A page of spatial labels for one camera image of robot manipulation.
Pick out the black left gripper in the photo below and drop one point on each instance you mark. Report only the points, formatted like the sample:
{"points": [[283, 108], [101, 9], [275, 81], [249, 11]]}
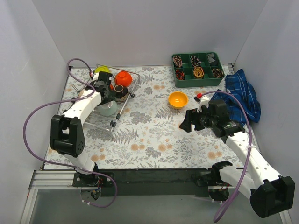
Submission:
{"points": [[108, 94]]}

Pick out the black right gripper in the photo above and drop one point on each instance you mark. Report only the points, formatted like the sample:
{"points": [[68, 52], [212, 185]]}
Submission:
{"points": [[195, 120]]}

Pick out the yellow bowl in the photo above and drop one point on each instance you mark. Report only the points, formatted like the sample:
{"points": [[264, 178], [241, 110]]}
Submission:
{"points": [[178, 100]]}

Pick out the mint green bowl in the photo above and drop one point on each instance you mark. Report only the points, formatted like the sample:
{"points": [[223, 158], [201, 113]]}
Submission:
{"points": [[107, 109]]}

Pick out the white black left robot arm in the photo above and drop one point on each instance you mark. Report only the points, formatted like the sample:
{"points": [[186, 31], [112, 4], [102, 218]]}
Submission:
{"points": [[67, 136]]}

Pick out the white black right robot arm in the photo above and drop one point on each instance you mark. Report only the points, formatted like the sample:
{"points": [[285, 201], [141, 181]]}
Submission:
{"points": [[268, 191]]}

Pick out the lime green bowl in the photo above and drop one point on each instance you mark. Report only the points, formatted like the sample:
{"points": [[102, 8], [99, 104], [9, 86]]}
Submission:
{"points": [[103, 69]]}

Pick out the black patterned bowl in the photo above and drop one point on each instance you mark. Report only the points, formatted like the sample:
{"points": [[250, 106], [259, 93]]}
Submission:
{"points": [[121, 93]]}

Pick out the orange bowl rear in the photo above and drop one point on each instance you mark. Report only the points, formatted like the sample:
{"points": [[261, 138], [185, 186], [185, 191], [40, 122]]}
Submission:
{"points": [[123, 78]]}

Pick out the green compartment tray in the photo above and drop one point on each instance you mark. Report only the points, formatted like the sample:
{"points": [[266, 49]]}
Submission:
{"points": [[197, 69]]}

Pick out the floral table mat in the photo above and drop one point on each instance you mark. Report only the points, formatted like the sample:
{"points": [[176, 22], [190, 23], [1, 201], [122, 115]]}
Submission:
{"points": [[147, 134]]}

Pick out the blue plaid cloth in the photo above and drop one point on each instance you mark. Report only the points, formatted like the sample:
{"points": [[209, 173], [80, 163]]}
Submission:
{"points": [[243, 104]]}

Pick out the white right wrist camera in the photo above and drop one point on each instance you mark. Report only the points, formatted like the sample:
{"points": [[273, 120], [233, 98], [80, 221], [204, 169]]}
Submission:
{"points": [[202, 101]]}

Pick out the metal wire dish rack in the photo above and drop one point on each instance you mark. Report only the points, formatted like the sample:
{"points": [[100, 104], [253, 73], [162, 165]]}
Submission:
{"points": [[119, 105]]}

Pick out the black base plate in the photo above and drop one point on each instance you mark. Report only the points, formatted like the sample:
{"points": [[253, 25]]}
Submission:
{"points": [[197, 182]]}

